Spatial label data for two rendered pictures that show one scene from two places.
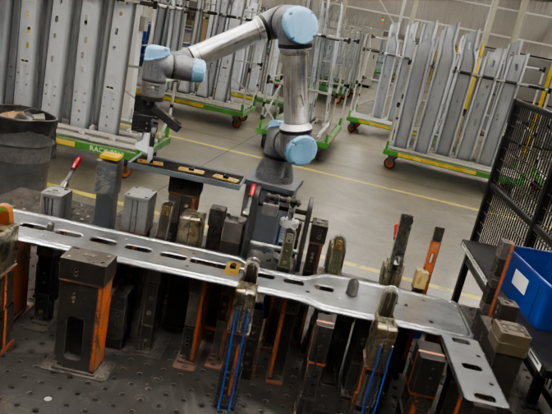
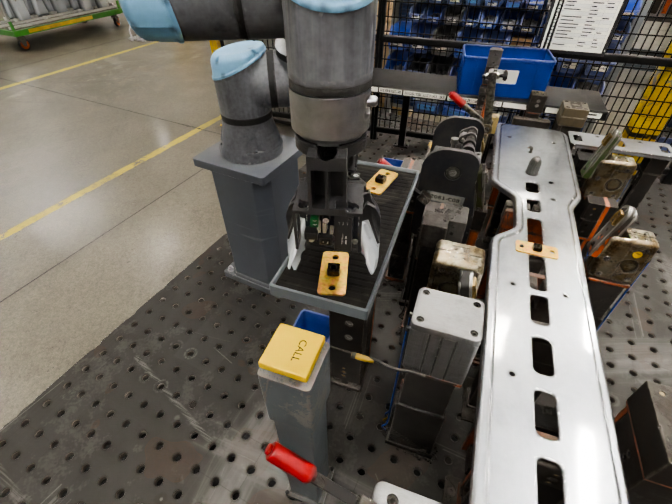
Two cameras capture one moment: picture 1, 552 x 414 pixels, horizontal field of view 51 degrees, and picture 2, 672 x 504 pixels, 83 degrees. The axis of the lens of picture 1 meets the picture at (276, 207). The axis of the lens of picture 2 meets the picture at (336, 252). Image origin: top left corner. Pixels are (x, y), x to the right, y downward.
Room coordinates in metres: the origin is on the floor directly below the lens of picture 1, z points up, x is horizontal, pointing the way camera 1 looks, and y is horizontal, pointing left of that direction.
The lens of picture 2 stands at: (1.74, 0.79, 1.54)
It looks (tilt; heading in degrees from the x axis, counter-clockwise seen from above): 42 degrees down; 288
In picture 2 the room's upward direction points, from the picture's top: straight up
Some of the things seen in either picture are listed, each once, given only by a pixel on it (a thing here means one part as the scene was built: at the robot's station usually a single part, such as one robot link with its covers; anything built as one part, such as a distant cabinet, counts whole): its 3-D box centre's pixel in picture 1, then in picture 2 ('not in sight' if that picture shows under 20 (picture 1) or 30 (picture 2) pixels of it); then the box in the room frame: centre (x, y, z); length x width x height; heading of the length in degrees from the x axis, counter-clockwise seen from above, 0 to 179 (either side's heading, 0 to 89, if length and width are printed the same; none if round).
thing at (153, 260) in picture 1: (224, 269); (539, 258); (1.51, 0.11, 1.00); 1.38 x 0.22 x 0.02; 88
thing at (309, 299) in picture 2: (188, 171); (357, 221); (1.85, 0.31, 1.16); 0.37 x 0.14 x 0.02; 88
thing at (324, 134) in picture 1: (311, 85); not in sight; (8.65, -0.16, 0.88); 1.91 x 1.00 x 1.76; 172
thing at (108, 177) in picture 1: (104, 222); (304, 435); (1.86, 0.57, 0.92); 0.08 x 0.08 x 0.44; 88
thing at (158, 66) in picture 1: (157, 64); (329, 11); (1.85, 0.45, 1.48); 0.09 x 0.08 x 0.11; 115
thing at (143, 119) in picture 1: (147, 113); (330, 187); (1.85, 0.46, 1.32); 0.09 x 0.08 x 0.12; 103
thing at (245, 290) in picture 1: (236, 343); (595, 290); (1.34, 0.03, 0.87); 0.12 x 0.09 x 0.35; 178
